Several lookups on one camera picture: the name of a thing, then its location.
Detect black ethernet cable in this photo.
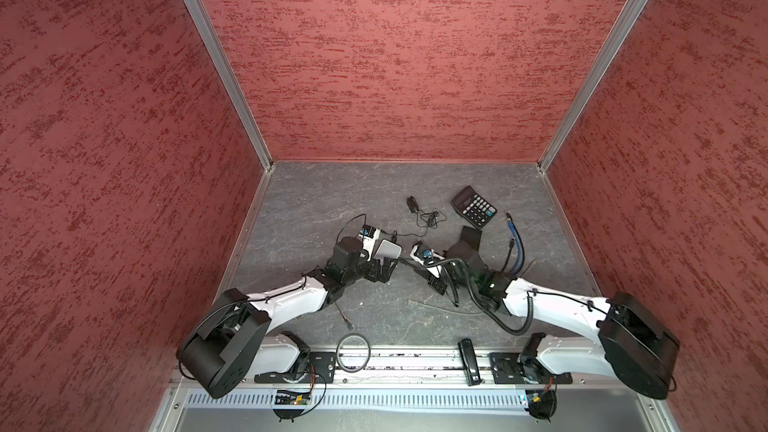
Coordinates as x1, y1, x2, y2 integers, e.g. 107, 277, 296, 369
407, 212, 526, 307

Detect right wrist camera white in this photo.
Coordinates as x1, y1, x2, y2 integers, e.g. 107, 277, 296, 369
410, 241, 443, 268

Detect black clip handle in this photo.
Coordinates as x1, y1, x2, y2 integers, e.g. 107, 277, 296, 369
458, 338, 483, 387

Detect black power adapter with cord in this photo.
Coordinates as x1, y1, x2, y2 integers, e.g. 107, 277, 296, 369
383, 196, 447, 242

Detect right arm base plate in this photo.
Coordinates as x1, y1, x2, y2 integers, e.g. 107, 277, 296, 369
488, 352, 573, 385

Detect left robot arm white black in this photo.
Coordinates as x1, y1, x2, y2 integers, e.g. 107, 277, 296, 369
176, 237, 402, 399

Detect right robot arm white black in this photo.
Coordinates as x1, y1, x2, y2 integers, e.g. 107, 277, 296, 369
410, 242, 680, 400

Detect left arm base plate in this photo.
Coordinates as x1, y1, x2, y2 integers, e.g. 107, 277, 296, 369
253, 352, 336, 384

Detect black calculator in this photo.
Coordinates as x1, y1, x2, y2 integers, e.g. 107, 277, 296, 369
450, 186, 498, 229

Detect blue ethernet cable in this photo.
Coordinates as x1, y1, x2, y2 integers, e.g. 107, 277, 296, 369
506, 220, 526, 277

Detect black cable ring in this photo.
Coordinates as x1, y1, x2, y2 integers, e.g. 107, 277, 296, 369
335, 333, 372, 374

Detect black rectangular box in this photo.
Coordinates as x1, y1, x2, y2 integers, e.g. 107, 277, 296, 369
460, 226, 482, 251

